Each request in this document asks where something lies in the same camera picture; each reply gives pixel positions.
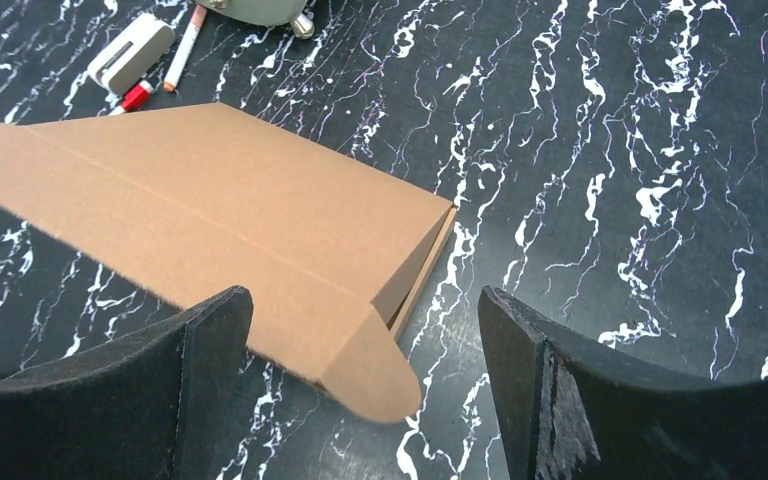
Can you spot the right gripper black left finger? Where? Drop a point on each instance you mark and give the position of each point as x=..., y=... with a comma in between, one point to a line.
x=146, y=405

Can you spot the white marker red cap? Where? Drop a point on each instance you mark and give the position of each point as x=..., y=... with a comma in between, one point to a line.
x=134, y=99

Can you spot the brown cardboard box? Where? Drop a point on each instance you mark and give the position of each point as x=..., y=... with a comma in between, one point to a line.
x=188, y=201

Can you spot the white pink marker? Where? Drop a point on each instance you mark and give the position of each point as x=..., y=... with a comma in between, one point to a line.
x=184, y=49

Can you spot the round white drawer cabinet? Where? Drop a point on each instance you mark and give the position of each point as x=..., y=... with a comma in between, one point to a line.
x=266, y=13

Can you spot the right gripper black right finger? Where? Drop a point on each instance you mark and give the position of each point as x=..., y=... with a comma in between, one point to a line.
x=569, y=407

